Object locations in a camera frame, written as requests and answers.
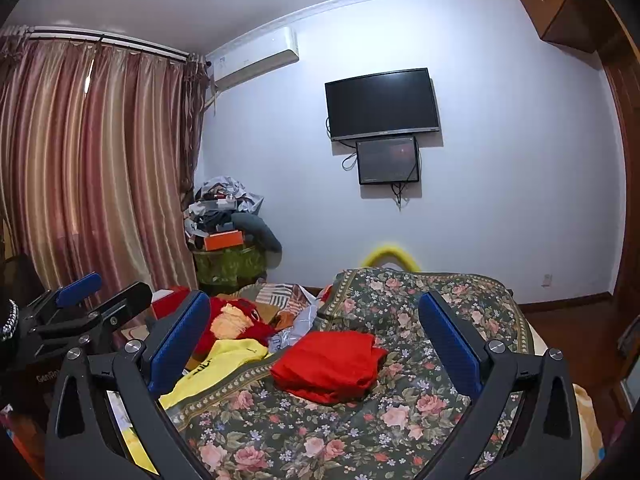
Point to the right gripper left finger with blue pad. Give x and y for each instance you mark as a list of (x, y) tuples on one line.
[(83, 439)]

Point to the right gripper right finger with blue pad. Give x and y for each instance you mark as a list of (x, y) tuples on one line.
[(543, 441)]

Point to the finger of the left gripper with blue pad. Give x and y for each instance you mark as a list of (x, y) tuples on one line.
[(113, 314), (78, 291)]

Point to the red zip jacket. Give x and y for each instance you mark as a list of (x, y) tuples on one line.
[(330, 367)]

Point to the pile of clutter clothes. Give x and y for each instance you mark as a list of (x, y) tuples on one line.
[(213, 205)]

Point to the red plush toy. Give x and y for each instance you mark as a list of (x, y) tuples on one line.
[(230, 318)]

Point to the yellow garment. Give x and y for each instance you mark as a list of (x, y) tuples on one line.
[(224, 358)]

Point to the green fabric storage box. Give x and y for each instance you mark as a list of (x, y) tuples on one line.
[(229, 269)]

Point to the orange box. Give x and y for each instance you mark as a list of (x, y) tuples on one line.
[(223, 240)]

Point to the patterned light blue cloth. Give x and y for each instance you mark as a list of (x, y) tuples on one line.
[(289, 308)]

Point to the green floral bedspread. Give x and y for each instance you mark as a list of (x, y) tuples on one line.
[(245, 427)]

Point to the dark teal cushion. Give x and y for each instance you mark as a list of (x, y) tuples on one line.
[(256, 227)]

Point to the yellow foam tube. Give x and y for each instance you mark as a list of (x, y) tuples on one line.
[(390, 253)]

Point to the pink striped curtain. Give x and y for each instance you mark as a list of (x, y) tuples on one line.
[(98, 152)]

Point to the brown overhead wooden cabinet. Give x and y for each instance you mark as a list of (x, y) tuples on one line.
[(583, 25)]

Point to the white wall socket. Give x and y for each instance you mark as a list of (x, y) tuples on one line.
[(546, 279)]

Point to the small black wall monitor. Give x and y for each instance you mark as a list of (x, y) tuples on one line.
[(392, 160)]

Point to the black wall television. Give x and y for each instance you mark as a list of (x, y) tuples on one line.
[(382, 104)]

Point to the white wall air conditioner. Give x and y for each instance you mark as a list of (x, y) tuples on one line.
[(249, 58)]

